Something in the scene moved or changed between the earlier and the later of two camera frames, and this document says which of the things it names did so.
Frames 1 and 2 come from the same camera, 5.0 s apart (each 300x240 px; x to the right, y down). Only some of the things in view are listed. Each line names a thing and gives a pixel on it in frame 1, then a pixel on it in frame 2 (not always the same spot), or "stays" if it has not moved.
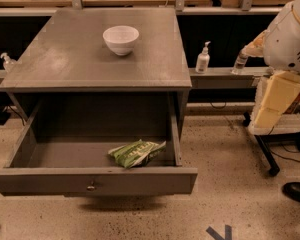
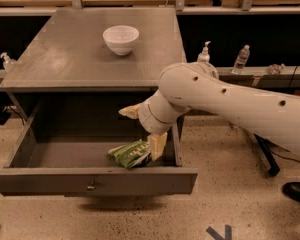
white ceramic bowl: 121,39 stays
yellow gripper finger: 283,86 → 131,111
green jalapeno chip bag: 137,153 stays
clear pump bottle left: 10,65 stays
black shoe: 297,190 stays
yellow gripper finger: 256,48 → 158,143
